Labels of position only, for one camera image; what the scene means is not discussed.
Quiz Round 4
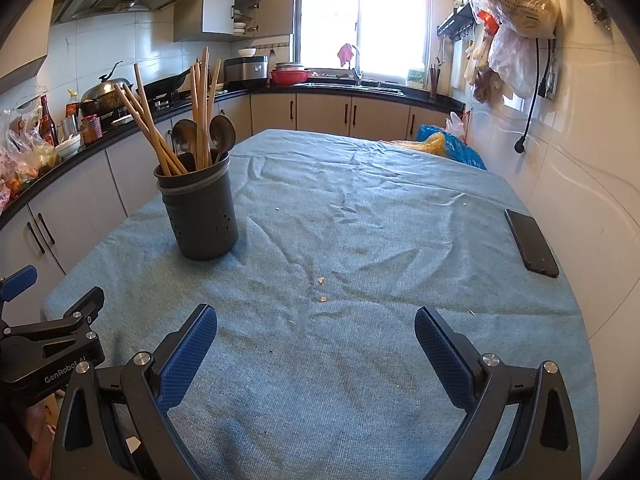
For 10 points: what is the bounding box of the hanging white plastic bag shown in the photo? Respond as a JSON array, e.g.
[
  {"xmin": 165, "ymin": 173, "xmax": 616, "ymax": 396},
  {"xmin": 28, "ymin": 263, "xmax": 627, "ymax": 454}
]
[{"xmin": 470, "ymin": 0, "xmax": 560, "ymax": 99}]

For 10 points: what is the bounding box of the yellow plastic bag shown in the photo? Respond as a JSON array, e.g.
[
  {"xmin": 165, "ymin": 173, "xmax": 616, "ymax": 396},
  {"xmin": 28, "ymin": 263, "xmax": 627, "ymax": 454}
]
[{"xmin": 388, "ymin": 131, "xmax": 448, "ymax": 157}]

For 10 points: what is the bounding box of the blue towel table cloth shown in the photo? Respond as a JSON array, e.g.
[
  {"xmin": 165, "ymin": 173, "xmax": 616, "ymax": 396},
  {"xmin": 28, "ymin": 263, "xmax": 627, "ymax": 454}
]
[{"xmin": 43, "ymin": 130, "xmax": 599, "ymax": 479}]

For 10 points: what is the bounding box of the wooden chopstick lone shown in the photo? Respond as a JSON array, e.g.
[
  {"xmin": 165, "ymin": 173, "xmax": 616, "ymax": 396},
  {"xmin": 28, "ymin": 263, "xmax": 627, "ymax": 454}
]
[{"xmin": 114, "ymin": 86, "xmax": 172, "ymax": 176}]

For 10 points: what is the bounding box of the dark sauce bottle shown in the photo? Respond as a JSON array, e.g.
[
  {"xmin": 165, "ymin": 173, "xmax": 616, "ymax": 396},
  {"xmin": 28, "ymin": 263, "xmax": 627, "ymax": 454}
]
[{"xmin": 39, "ymin": 94, "xmax": 58, "ymax": 146}]

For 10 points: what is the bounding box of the black wok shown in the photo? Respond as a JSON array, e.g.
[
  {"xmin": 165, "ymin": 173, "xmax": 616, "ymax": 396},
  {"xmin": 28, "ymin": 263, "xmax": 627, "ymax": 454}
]
[{"xmin": 143, "ymin": 70, "xmax": 190, "ymax": 100}]

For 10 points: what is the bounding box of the black smartphone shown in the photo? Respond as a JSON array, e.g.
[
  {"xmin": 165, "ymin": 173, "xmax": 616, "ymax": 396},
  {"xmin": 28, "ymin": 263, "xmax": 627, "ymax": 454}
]
[{"xmin": 504, "ymin": 209, "xmax": 560, "ymax": 278}]

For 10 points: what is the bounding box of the dark grey utensil holder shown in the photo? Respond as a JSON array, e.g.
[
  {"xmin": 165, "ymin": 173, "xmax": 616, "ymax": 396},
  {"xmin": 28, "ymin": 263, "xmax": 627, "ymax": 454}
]
[{"xmin": 153, "ymin": 153, "xmax": 239, "ymax": 261}]

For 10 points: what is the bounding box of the red basin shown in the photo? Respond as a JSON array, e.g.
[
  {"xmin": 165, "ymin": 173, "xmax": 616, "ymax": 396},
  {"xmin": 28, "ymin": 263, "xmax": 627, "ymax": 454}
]
[{"xmin": 271, "ymin": 68, "xmax": 310, "ymax": 87}]

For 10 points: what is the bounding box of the window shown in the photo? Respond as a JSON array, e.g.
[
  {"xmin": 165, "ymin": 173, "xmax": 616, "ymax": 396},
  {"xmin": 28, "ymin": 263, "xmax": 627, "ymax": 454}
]
[{"xmin": 294, "ymin": 0, "xmax": 430, "ymax": 82}]

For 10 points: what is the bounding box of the steel spoon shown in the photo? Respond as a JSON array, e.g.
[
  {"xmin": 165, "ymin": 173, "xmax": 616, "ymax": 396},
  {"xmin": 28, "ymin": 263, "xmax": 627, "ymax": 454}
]
[
  {"xmin": 209, "ymin": 114, "xmax": 236, "ymax": 162},
  {"xmin": 171, "ymin": 118, "xmax": 198, "ymax": 155}
]

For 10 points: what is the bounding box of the white bowl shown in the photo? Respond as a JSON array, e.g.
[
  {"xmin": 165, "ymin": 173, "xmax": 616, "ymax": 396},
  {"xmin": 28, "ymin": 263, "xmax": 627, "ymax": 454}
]
[{"xmin": 55, "ymin": 134, "xmax": 81, "ymax": 159}]

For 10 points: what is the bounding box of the black power cable plug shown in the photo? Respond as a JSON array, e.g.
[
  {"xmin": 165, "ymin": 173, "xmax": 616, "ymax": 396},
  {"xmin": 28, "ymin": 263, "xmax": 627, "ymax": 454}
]
[{"xmin": 513, "ymin": 37, "xmax": 542, "ymax": 155}]

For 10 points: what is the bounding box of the red lid jar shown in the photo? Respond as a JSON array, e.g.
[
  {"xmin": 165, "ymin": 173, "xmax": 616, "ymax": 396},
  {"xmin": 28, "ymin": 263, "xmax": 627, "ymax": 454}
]
[{"xmin": 80, "ymin": 114, "xmax": 102, "ymax": 146}]

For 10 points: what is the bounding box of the kitchen faucet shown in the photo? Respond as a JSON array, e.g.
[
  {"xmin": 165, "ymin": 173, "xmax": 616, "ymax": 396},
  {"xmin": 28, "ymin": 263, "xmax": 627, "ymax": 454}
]
[{"xmin": 337, "ymin": 44, "xmax": 362, "ymax": 86}]

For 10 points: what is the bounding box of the wooden chopstick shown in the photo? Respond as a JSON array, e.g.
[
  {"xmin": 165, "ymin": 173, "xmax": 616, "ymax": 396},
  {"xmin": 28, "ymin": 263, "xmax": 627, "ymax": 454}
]
[
  {"xmin": 118, "ymin": 84, "xmax": 186, "ymax": 176},
  {"xmin": 194, "ymin": 60, "xmax": 206, "ymax": 170},
  {"xmin": 134, "ymin": 63, "xmax": 171, "ymax": 176},
  {"xmin": 198, "ymin": 47, "xmax": 209, "ymax": 169},
  {"xmin": 205, "ymin": 58, "xmax": 222, "ymax": 128},
  {"xmin": 190, "ymin": 61, "xmax": 203, "ymax": 170}
]

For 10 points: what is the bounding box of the blue plastic bag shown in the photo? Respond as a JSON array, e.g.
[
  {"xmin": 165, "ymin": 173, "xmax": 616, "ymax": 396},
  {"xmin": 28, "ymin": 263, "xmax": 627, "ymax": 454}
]
[{"xmin": 416, "ymin": 125, "xmax": 486, "ymax": 170}]

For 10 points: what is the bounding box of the steel pot with lid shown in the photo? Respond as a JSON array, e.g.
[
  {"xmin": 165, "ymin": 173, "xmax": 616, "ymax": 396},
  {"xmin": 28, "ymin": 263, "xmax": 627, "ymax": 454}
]
[{"xmin": 79, "ymin": 61, "xmax": 131, "ymax": 117}]

